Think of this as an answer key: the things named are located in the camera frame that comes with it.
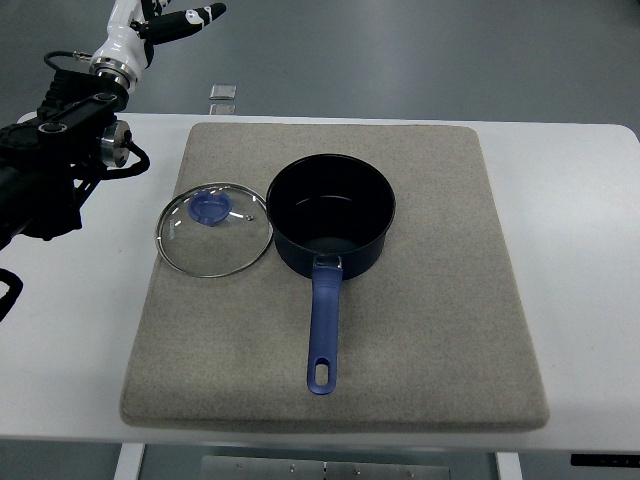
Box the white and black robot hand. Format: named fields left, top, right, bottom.
left=89, top=1, right=226, bottom=92

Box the glass pot lid blue knob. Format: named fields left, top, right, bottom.
left=155, top=182, right=273, bottom=278

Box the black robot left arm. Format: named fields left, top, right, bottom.
left=1, top=51, right=150, bottom=247

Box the silver floor outlet plate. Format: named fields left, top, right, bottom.
left=209, top=84, right=237, bottom=115

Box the beige felt mat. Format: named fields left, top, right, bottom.
left=120, top=123, right=549, bottom=434

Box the white table leg left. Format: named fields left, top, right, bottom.
left=113, top=443, right=146, bottom=480

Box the white table leg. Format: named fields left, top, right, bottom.
left=495, top=452, right=524, bottom=480
left=113, top=443, right=146, bottom=480

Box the metal plate under table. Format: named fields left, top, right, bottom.
left=199, top=455, right=451, bottom=480

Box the white table leg right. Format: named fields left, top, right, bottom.
left=495, top=452, right=524, bottom=480

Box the black table control panel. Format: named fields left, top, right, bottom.
left=570, top=453, right=640, bottom=468

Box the dark blue saucepan blue handle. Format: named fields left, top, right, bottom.
left=266, top=154, right=396, bottom=395

